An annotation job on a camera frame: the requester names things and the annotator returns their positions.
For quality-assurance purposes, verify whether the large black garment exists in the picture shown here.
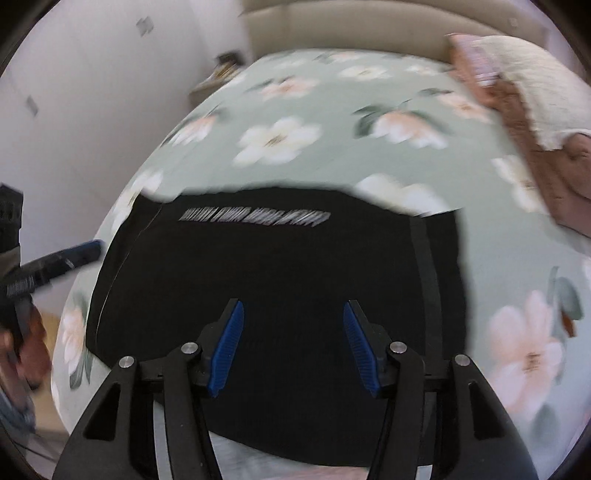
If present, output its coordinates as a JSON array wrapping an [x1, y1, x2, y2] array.
[[86, 187, 467, 467]]

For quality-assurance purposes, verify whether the beige bedside table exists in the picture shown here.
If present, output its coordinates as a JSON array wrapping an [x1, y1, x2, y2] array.
[[188, 50, 245, 108]]

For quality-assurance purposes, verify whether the floral green bed cover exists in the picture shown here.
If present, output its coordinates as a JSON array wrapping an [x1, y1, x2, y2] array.
[[51, 49, 590, 479]]

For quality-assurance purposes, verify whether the beige padded headboard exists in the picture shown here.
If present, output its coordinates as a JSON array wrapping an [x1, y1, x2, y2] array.
[[242, 0, 547, 61]]

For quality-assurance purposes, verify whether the person's left hand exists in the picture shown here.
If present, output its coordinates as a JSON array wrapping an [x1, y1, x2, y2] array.
[[1, 306, 51, 403]]

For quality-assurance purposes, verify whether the cream knitted blanket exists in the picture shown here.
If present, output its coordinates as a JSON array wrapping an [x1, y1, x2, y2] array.
[[472, 35, 590, 151]]

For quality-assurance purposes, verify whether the folded pink quilt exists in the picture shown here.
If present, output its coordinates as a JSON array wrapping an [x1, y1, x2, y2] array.
[[448, 33, 590, 236]]

